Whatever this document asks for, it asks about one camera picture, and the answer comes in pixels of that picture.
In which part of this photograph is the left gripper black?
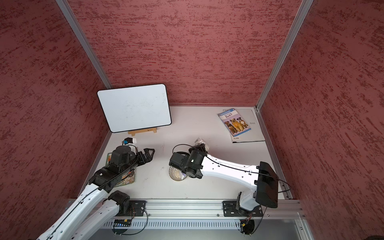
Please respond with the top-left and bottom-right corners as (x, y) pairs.
(120, 148), (155, 175)

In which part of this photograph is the white patterned breakfast bowl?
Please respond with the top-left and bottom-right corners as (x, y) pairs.
(169, 166), (187, 182)

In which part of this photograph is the oats bag white purple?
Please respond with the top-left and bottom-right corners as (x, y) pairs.
(194, 138), (208, 148)

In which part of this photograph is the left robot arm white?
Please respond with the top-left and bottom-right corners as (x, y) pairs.
(39, 146), (155, 240)

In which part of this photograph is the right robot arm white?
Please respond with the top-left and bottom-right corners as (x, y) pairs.
(169, 144), (279, 212)

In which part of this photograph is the wooden board stand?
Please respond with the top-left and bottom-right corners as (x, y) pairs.
(128, 128), (157, 137)

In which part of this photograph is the colourful history magazine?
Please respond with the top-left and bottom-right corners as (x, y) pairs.
(106, 153), (136, 187)

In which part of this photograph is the dog book blue cover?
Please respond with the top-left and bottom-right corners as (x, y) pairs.
(218, 109), (251, 138)

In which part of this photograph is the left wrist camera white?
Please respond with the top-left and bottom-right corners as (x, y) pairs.
(122, 137), (137, 145)

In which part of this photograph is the white board black frame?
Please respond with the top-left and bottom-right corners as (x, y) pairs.
(97, 84), (172, 133)

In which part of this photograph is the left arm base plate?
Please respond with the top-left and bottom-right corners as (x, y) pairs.
(117, 200), (147, 218)

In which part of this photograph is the aluminium front rail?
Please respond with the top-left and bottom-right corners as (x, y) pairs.
(99, 199), (306, 230)

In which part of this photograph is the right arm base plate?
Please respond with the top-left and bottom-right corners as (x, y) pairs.
(222, 201), (263, 217)

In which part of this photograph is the left aluminium corner post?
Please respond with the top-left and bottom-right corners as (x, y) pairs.
(56, 0), (112, 89)

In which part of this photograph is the aluminium corner post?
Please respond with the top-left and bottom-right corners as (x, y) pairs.
(56, 0), (112, 89)
(254, 0), (314, 111)

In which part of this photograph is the right aluminium corner post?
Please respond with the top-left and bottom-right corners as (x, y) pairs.
(254, 0), (314, 111)

